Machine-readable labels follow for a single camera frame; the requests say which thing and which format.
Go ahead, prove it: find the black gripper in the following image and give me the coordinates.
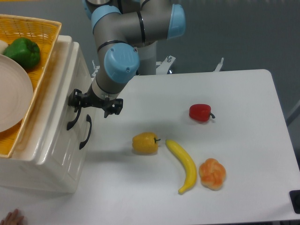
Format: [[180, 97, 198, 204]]
[[67, 89, 123, 118]]

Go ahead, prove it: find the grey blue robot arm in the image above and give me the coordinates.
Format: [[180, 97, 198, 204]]
[[68, 0, 186, 117]]

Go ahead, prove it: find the white drawer cabinet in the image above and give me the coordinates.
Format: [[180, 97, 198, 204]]
[[0, 36, 96, 192]]

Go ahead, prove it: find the person's hand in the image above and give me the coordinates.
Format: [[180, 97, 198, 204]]
[[0, 209, 24, 225]]

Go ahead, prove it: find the yellow bell pepper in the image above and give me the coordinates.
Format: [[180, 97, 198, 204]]
[[132, 132, 161, 155]]

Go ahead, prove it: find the beige plate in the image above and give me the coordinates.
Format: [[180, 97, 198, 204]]
[[0, 55, 33, 132]]

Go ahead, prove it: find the green bell pepper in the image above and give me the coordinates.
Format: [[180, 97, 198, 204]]
[[3, 37, 40, 69]]

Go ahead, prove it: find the yellow woven basket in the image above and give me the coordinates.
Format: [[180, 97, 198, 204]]
[[0, 14, 61, 158]]

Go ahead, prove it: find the red bell pepper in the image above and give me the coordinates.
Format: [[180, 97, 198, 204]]
[[189, 104, 215, 122]]

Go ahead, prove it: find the white round vegetable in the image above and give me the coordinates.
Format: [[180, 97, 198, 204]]
[[0, 40, 8, 54]]

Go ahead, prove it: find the yellow banana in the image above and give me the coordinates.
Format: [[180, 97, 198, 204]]
[[165, 139, 197, 195]]

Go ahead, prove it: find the orange knotted bread roll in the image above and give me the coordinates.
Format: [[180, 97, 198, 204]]
[[199, 158, 226, 191]]

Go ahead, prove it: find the black object at table edge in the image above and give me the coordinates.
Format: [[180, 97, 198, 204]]
[[289, 190, 300, 214]]

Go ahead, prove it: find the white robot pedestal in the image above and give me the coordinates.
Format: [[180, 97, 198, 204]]
[[91, 39, 225, 77]]

